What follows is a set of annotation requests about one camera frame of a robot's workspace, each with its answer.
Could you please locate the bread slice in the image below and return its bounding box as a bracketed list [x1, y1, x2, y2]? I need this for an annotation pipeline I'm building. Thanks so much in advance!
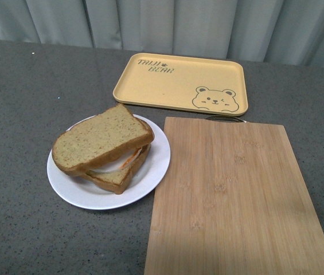
[52, 104, 154, 176]
[80, 144, 151, 194]

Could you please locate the grey curtain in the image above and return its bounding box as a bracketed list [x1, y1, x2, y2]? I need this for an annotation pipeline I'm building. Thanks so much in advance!
[0, 1, 324, 67]

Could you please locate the yellow bear tray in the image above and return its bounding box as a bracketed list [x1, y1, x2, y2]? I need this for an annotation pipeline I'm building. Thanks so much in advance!
[113, 53, 248, 116]

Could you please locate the white round plate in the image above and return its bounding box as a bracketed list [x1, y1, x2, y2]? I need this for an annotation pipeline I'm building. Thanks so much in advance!
[47, 115, 171, 210]

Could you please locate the bamboo cutting board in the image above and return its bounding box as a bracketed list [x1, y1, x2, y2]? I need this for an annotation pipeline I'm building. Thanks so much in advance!
[145, 117, 324, 274]

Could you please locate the fried egg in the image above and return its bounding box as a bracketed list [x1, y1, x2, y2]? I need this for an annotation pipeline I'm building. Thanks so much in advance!
[91, 147, 142, 173]

